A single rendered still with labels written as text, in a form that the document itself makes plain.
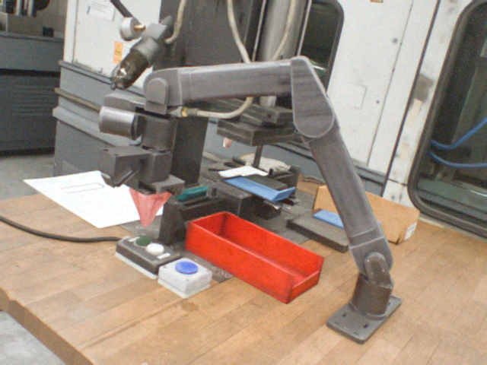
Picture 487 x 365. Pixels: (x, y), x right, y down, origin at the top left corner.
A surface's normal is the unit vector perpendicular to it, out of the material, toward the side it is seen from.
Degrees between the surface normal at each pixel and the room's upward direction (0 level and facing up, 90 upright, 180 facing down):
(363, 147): 90
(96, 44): 90
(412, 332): 0
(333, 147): 99
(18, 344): 0
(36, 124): 90
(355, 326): 0
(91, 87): 90
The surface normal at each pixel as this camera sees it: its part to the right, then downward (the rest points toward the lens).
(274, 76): -0.37, 0.23
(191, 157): 0.79, 0.33
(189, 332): 0.18, -0.94
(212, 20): -0.59, 0.14
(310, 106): -0.15, 0.28
